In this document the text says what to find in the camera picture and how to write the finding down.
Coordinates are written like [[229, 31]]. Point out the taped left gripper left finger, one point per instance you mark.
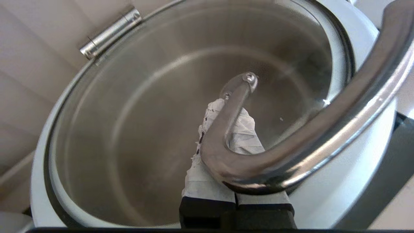
[[207, 194]]

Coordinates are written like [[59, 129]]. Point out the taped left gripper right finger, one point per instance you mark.
[[245, 136]]

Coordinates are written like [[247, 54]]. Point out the white-rimmed glass lid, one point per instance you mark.
[[291, 161]]

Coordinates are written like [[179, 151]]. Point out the deep white pot steel interior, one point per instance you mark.
[[145, 129]]

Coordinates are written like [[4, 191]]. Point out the shallow white pot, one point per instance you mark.
[[13, 223]]

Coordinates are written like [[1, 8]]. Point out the black glass induction cooktop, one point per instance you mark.
[[381, 168]]

